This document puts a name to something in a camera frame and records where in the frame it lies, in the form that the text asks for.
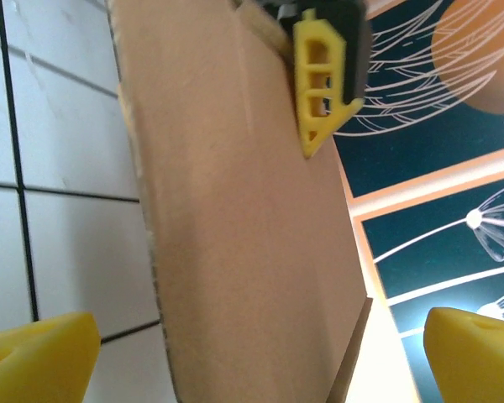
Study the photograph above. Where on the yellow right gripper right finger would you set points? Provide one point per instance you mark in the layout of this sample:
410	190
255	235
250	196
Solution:
479	361

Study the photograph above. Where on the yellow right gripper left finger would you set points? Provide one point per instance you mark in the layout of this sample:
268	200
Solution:
33	361

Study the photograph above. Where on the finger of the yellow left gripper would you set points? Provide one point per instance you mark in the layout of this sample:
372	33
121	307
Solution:
302	84

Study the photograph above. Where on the brown cardboard box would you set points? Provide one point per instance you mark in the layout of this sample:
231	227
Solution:
235	210

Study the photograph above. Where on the gold disc leaves wall panel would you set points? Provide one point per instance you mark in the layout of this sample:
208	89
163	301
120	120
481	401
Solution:
403	147

